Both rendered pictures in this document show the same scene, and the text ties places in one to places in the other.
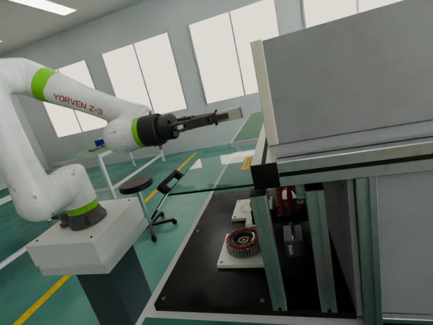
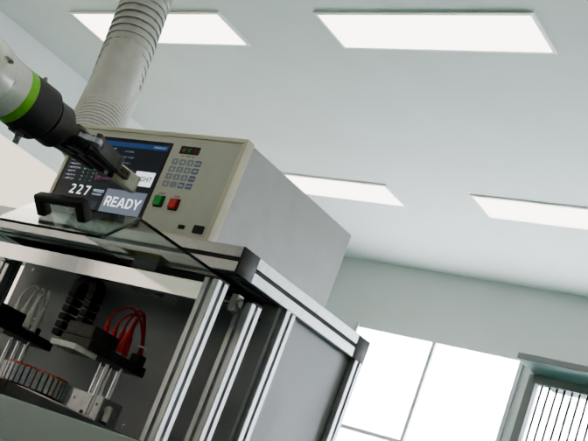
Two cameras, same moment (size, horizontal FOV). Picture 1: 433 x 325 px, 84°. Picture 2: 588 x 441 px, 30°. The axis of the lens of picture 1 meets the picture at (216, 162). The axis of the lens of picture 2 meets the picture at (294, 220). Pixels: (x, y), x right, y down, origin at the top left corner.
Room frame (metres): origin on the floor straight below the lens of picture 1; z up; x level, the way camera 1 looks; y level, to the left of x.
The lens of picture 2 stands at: (-0.28, 1.52, 0.68)
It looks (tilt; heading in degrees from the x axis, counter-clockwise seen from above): 16 degrees up; 291
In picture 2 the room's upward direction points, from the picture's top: 21 degrees clockwise
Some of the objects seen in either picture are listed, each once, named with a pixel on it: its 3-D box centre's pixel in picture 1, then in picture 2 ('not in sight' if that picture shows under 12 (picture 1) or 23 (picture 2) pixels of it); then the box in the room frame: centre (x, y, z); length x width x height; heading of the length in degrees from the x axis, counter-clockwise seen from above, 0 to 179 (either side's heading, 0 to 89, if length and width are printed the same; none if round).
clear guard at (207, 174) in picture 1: (225, 178); (122, 255); (0.57, -0.01, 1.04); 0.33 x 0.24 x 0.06; 72
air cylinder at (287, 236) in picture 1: (294, 240); (92, 411); (0.59, -0.16, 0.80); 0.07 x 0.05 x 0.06; 162
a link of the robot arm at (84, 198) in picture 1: (71, 189); not in sight; (0.94, 0.59, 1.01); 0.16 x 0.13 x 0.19; 170
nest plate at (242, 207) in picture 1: (252, 208); not in sight; (0.86, -0.10, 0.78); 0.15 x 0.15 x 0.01; 72
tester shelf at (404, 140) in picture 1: (342, 120); (169, 282); (0.65, -0.37, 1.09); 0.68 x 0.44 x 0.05; 162
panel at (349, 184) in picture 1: (323, 180); (112, 353); (0.67, -0.30, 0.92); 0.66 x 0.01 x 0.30; 162
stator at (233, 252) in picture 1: (243, 242); (34, 381); (0.63, -0.02, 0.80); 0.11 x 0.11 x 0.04
